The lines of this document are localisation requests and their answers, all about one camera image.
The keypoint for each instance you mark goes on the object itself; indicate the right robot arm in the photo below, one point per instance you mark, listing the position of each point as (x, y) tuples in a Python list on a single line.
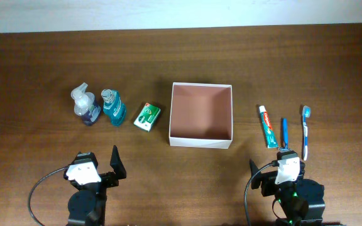
[(302, 200)]

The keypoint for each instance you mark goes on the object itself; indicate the clear foaming soap pump bottle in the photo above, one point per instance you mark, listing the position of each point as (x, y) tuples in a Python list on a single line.
[(86, 105)]

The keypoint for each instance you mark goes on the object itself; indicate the white open cardboard box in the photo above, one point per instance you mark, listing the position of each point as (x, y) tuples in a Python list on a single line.
[(201, 115)]

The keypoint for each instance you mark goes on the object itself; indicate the green white soap box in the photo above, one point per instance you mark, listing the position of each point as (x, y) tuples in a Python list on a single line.
[(147, 117)]

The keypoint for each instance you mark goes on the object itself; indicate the green red toothpaste tube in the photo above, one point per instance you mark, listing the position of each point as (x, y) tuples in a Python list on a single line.
[(271, 141)]

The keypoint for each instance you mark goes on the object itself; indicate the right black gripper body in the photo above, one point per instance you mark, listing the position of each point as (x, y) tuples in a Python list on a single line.
[(268, 181)]

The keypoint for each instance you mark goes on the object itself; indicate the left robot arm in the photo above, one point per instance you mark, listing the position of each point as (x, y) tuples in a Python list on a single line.
[(87, 206)]

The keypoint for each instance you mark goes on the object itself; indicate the blue white toothbrush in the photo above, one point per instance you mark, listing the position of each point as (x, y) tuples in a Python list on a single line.
[(305, 114)]

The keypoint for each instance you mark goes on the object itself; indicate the blue disposable razor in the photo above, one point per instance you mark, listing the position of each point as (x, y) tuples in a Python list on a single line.
[(285, 147)]

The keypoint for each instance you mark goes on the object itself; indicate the teal mouthwash bottle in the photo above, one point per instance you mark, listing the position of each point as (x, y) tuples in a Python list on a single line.
[(113, 106)]

